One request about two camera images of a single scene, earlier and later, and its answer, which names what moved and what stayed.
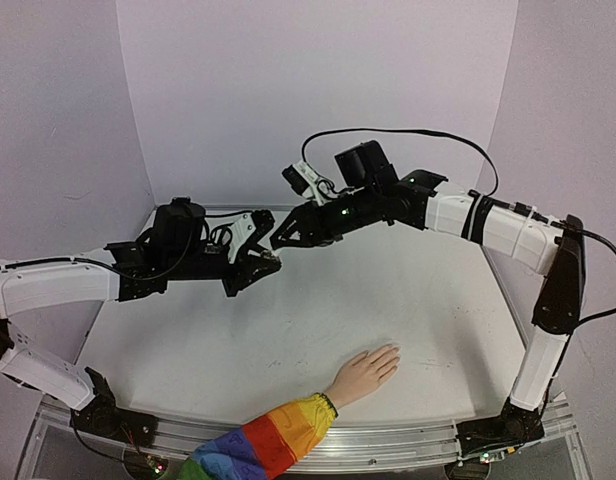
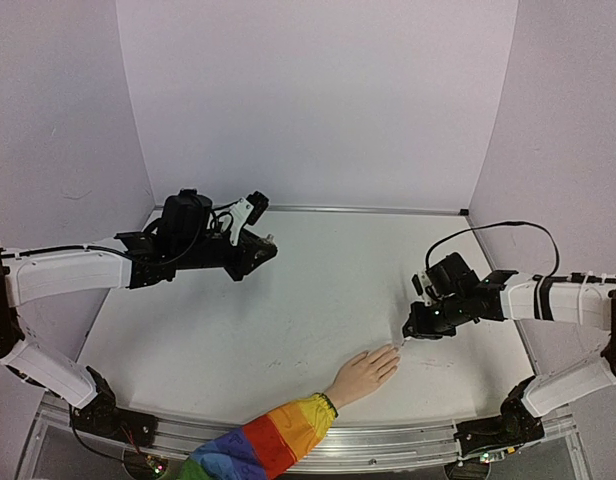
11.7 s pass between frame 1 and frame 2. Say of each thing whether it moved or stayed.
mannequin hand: stayed
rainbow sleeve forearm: stayed
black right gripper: moved
